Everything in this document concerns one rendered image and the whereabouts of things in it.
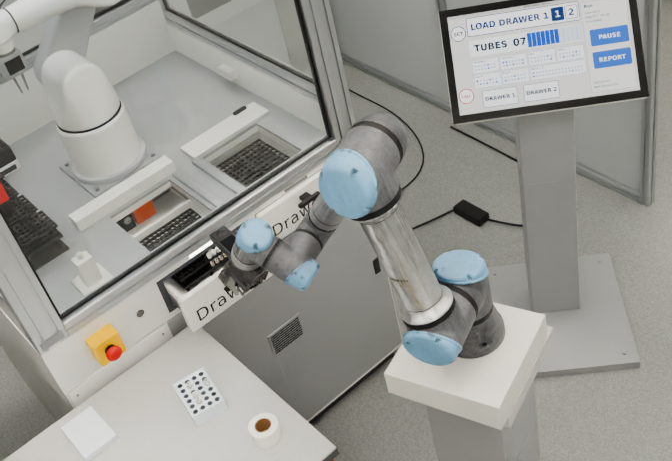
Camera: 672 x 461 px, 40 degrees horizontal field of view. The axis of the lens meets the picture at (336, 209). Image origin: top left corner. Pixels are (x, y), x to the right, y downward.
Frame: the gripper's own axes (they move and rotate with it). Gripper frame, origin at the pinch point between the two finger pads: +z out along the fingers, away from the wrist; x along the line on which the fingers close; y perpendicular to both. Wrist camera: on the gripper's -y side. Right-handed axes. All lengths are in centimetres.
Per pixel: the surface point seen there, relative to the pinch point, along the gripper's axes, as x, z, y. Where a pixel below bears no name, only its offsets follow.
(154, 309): -17.9, 11.4, -6.8
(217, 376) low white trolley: -16.7, 6.7, 17.0
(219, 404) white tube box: -22.0, -1.5, 23.4
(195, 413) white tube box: -27.3, 1.0, 21.4
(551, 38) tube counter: 102, -26, 3
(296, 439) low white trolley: -14.9, -10.1, 41.1
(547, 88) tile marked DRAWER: 95, -20, 12
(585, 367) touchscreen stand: 88, 51, 81
